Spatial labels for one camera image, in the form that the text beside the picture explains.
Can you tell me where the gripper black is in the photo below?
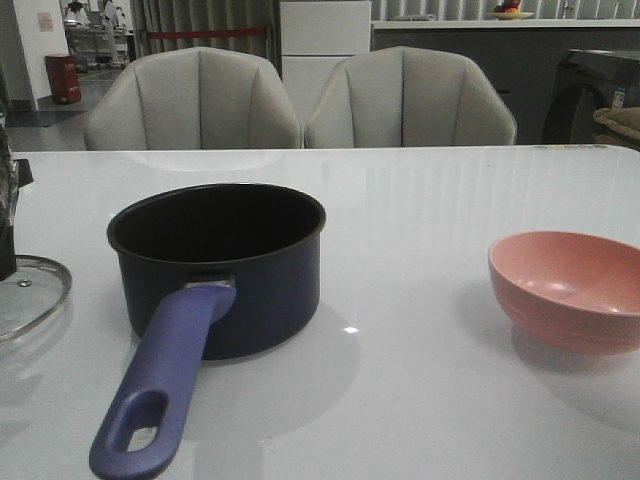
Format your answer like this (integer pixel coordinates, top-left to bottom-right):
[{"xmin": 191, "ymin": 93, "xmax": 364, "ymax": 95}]
[{"xmin": 0, "ymin": 79, "xmax": 33, "ymax": 280}]

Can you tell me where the glass lid with blue knob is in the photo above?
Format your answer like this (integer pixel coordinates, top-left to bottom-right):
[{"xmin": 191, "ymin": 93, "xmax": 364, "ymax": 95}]
[{"xmin": 1, "ymin": 255, "xmax": 72, "ymax": 345}]

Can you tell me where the pink bowl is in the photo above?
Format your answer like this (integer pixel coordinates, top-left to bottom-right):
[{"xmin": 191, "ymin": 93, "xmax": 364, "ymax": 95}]
[{"xmin": 488, "ymin": 231, "xmax": 639, "ymax": 355}]

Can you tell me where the red bin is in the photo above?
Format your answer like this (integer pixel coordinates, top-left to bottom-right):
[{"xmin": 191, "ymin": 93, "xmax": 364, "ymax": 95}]
[{"xmin": 45, "ymin": 54, "xmax": 81, "ymax": 105}]

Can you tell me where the dark blue saucepan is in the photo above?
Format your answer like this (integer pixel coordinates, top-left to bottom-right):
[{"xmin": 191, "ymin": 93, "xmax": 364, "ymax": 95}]
[{"xmin": 89, "ymin": 183, "xmax": 326, "ymax": 479}]

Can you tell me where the left grey chair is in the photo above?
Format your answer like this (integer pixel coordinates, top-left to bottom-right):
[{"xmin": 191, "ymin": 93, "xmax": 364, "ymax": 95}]
[{"xmin": 84, "ymin": 47, "xmax": 303, "ymax": 151}]

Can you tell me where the grey chair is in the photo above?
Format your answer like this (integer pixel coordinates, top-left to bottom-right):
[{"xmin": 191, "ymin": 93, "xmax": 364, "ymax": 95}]
[
  {"xmin": 84, "ymin": 47, "xmax": 303, "ymax": 151},
  {"xmin": 305, "ymin": 46, "xmax": 517, "ymax": 149}
]

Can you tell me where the red barrier tape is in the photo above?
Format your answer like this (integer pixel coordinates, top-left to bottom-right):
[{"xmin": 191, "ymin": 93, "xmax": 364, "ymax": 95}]
[{"xmin": 147, "ymin": 27, "xmax": 270, "ymax": 40}]

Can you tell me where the white refrigerator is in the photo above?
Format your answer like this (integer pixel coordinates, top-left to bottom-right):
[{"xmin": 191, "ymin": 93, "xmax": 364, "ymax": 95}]
[{"xmin": 280, "ymin": 1, "xmax": 371, "ymax": 123}]

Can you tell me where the right grey chair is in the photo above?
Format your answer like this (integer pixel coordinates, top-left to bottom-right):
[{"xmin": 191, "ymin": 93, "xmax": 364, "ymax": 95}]
[{"xmin": 305, "ymin": 46, "xmax": 517, "ymax": 149}]

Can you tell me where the dark grey counter cabinet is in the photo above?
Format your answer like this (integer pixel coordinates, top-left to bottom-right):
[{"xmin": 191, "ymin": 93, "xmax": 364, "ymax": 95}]
[{"xmin": 372, "ymin": 19, "xmax": 639, "ymax": 144}]

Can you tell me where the fruit plate on counter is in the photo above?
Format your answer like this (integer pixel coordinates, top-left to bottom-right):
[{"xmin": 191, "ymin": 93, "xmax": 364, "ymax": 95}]
[{"xmin": 488, "ymin": 0, "xmax": 534, "ymax": 20}]

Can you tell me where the beige cushion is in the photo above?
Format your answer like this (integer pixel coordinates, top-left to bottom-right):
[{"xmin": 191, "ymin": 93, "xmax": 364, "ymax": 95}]
[{"xmin": 593, "ymin": 107, "xmax": 640, "ymax": 150}]

